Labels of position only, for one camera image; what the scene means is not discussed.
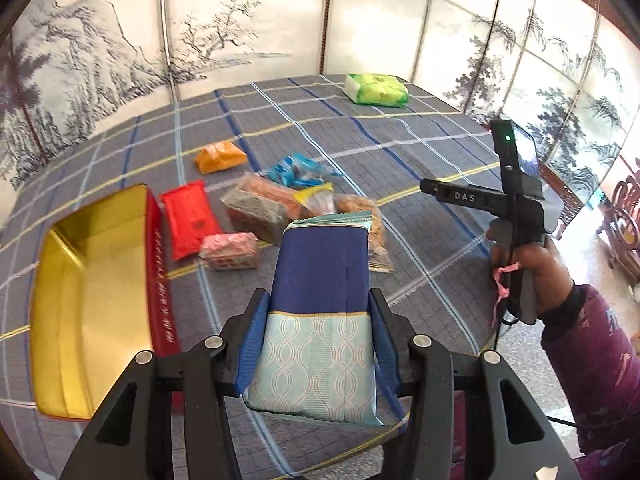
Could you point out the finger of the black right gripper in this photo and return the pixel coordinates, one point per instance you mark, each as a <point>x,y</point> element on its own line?
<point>469,196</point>

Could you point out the carved wooden chair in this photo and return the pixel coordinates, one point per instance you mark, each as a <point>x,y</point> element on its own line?
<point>620,219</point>

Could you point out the reddish dried snack bag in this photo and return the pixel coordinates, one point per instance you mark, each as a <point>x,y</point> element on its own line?
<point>252,183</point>

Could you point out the red snack packet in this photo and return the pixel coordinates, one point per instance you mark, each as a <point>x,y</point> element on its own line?
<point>190,218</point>

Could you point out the pink snack packet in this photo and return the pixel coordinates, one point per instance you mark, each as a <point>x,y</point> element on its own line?
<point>230,251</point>

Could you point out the gold and red tin box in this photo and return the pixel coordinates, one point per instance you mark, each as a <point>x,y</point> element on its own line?
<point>100,296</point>

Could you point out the orange snack packet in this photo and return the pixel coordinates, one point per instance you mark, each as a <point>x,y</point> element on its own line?
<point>219,156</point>

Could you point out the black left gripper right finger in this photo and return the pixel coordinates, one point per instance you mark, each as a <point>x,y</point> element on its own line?
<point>459,416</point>

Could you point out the painted folding screen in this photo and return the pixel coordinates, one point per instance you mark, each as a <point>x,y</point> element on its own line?
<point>105,74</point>

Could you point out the yellow snack packet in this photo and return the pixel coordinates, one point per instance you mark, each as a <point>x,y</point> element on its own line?
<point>318,200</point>

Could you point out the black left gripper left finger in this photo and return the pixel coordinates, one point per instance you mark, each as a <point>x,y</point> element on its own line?
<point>129,436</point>

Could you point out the clear brown pastry packet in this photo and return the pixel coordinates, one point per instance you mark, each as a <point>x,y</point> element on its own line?
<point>379,259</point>

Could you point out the blue and teal snack pack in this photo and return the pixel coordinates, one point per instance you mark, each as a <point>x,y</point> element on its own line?
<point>309,350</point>

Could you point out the dark seaweed snack bag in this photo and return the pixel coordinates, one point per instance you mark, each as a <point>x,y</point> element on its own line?
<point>248,212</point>

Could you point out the green tissue pack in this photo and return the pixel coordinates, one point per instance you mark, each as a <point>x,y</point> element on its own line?
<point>375,90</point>

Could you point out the right hand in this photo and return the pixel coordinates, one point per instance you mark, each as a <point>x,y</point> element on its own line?
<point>552,281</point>

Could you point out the blue snack packet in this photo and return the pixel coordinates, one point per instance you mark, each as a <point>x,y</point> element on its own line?
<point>298,171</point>

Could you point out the grey plaid tablecloth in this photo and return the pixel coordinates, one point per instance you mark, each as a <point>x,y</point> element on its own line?
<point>439,252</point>

